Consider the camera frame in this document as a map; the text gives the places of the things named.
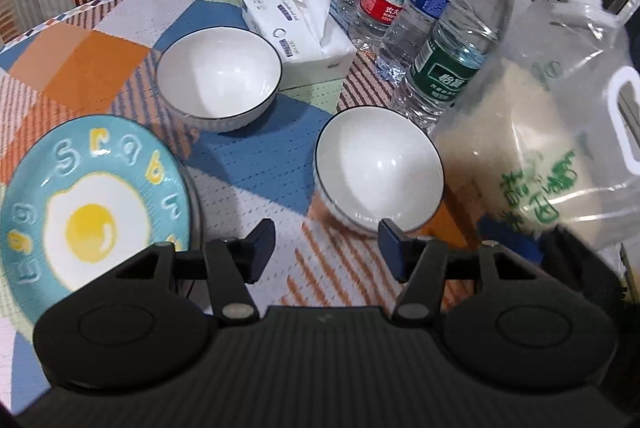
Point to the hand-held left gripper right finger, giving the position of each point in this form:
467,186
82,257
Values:
395,253

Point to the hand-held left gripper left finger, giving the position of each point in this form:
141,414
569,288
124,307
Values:
261,250

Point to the white ribbed bowl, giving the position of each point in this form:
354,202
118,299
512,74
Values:
380,168
215,73

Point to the blue fried egg plate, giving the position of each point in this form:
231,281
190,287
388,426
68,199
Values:
95,223

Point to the colourful checked tablecloth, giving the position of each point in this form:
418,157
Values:
260,158

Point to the clear rice bag with spout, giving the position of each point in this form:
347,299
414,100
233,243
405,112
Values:
525,148

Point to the green label water bottle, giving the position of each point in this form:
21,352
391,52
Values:
445,78

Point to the white tissue pack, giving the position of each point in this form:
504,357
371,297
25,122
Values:
310,23

